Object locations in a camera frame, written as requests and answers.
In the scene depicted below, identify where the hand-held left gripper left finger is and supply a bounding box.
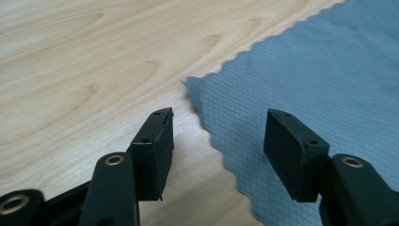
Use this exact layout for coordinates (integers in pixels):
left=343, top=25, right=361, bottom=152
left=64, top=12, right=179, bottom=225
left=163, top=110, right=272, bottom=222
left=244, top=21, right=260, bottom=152
left=126, top=106, right=175, bottom=202

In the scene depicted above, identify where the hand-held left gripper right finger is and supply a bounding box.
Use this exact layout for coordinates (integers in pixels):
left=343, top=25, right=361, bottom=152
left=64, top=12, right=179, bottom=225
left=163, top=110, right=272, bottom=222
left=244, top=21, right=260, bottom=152
left=263, top=107, right=331, bottom=203

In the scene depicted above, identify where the grey cloth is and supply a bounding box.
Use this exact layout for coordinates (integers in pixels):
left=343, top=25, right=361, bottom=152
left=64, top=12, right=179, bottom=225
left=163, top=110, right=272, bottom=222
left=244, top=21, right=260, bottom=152
left=182, top=0, right=399, bottom=226

